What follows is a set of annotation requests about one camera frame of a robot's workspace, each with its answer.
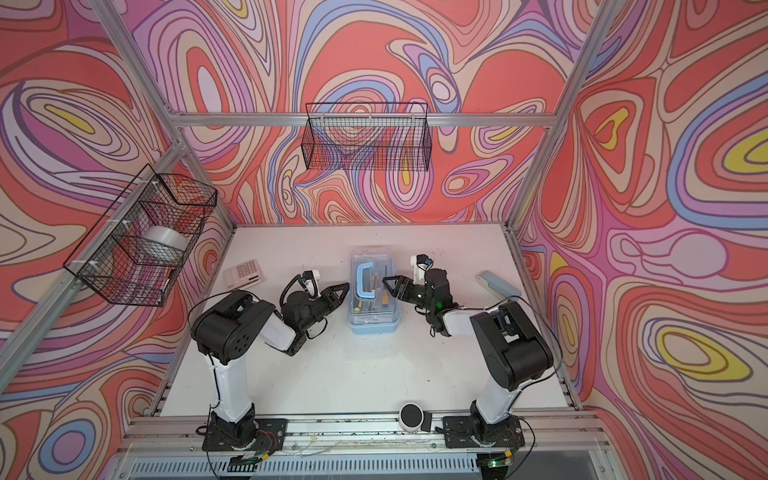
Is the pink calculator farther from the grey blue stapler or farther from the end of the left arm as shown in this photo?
the grey blue stapler

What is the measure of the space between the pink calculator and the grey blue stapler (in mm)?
780

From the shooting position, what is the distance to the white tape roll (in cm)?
72

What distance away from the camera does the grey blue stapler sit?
Answer: 99cm

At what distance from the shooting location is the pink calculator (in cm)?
101

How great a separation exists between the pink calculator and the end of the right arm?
519 millimetres

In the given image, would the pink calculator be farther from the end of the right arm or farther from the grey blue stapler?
the grey blue stapler

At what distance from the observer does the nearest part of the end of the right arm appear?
2.41ft
